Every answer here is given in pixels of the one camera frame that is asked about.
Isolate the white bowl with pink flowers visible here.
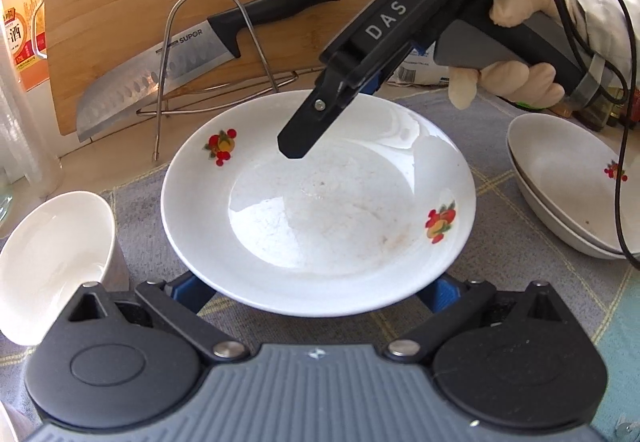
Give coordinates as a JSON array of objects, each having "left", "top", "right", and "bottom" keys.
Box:
[{"left": 0, "top": 191, "right": 130, "bottom": 345}]

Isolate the white printed food bag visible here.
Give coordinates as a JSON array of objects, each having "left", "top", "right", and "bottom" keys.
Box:
[{"left": 395, "top": 45, "right": 453, "bottom": 89}]

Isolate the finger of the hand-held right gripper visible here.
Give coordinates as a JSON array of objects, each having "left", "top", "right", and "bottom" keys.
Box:
[
  {"left": 356, "top": 65, "right": 401, "bottom": 96},
  {"left": 277, "top": 70, "right": 362, "bottom": 160}
]

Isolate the white plate with fruit print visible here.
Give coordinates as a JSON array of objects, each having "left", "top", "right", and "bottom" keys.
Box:
[
  {"left": 507, "top": 142, "right": 640, "bottom": 260},
  {"left": 161, "top": 90, "right": 477, "bottom": 316},
  {"left": 506, "top": 113, "right": 640, "bottom": 255}
]

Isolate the person's right forearm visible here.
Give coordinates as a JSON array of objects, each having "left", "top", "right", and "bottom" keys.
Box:
[{"left": 560, "top": 0, "right": 640, "bottom": 96}]

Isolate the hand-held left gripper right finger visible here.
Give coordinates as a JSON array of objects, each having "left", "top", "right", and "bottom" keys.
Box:
[{"left": 387, "top": 273, "right": 563, "bottom": 364}]

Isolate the grey checked dish towel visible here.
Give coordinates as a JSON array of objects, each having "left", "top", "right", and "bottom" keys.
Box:
[{"left": 0, "top": 87, "right": 640, "bottom": 442}]

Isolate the metal wire rack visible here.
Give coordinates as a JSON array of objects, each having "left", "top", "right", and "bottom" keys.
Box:
[{"left": 137, "top": 0, "right": 331, "bottom": 162}]

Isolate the yellow cooking wine jug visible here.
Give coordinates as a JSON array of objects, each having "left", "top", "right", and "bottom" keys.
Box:
[{"left": 0, "top": 0, "right": 51, "bottom": 90}]

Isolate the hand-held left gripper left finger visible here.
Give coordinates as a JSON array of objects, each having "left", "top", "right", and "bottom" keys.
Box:
[{"left": 67, "top": 271, "right": 250, "bottom": 364}]

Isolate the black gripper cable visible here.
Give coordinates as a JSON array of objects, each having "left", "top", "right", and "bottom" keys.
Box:
[{"left": 555, "top": 0, "right": 640, "bottom": 270}]

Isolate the black handled santoku knife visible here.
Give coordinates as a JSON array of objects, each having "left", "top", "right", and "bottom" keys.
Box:
[{"left": 77, "top": 0, "right": 343, "bottom": 143}]

